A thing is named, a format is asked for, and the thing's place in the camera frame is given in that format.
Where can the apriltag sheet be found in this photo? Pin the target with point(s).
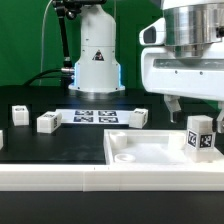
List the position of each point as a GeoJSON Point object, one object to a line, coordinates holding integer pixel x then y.
{"type": "Point", "coordinates": [79, 116]}

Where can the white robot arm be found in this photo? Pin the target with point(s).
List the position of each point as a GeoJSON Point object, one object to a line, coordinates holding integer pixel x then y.
{"type": "Point", "coordinates": [183, 54]}

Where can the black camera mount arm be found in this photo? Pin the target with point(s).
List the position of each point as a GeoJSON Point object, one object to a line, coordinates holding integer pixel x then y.
{"type": "Point", "coordinates": [69, 9]}

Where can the white obstacle fence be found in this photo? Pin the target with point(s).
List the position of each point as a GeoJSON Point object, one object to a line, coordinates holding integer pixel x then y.
{"type": "Point", "coordinates": [203, 176]}

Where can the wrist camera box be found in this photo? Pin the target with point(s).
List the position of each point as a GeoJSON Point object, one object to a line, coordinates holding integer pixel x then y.
{"type": "Point", "coordinates": [154, 34]}

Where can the white square tabletop part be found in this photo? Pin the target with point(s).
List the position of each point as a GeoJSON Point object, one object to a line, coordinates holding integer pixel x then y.
{"type": "Point", "coordinates": [149, 147]}

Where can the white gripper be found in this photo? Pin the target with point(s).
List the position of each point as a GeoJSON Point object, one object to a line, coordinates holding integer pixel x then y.
{"type": "Point", "coordinates": [201, 78]}

